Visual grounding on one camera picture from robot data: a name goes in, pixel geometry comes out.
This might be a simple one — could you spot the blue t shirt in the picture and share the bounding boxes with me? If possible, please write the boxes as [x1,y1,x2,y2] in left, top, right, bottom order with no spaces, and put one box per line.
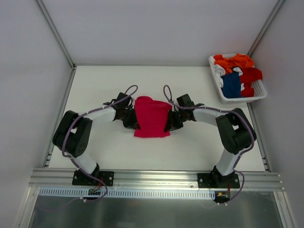
[221,72,241,99]

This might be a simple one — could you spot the right aluminium frame post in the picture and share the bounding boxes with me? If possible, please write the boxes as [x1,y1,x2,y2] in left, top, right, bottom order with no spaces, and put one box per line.
[247,0,286,57]

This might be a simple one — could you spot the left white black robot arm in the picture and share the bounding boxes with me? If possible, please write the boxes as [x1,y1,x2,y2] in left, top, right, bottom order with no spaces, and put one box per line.
[52,92,137,190]

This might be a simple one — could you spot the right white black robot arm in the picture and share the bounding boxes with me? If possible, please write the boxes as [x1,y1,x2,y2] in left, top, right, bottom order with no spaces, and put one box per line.
[165,94,257,189]

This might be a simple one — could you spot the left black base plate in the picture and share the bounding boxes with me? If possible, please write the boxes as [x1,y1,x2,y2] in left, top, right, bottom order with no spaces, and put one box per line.
[72,170,114,187]

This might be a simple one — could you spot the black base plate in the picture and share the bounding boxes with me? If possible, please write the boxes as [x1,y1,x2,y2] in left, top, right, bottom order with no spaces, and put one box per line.
[197,172,240,189]
[72,170,114,187]

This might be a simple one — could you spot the white plastic laundry basket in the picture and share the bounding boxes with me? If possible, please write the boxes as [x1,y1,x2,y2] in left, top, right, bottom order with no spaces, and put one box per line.
[209,54,267,105]

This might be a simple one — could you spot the aluminium mounting rail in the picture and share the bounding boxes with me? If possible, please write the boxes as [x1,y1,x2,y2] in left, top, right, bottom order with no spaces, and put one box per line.
[29,168,286,192]

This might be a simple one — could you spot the left aluminium frame post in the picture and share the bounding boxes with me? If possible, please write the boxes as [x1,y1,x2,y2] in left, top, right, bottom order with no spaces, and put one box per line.
[34,0,76,69]

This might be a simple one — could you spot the crimson pink t shirt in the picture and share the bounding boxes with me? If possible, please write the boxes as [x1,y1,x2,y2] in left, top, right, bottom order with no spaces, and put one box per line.
[134,96,172,138]

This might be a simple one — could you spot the red t shirt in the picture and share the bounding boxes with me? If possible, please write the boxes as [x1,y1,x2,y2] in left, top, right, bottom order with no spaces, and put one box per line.
[239,67,263,97]

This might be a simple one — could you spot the aluminium frame post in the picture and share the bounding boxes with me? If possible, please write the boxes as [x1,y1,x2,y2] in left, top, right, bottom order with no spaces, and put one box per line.
[34,0,76,69]
[247,0,286,57]

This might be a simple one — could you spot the white slotted cable duct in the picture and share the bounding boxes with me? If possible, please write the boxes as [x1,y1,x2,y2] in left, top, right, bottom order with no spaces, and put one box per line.
[39,187,215,200]

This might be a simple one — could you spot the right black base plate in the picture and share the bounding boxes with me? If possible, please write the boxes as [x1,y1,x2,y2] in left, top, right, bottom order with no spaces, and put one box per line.
[197,172,240,189]

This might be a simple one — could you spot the orange t shirt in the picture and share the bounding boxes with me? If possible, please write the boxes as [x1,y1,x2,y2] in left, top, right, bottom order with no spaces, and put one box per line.
[213,53,254,74]

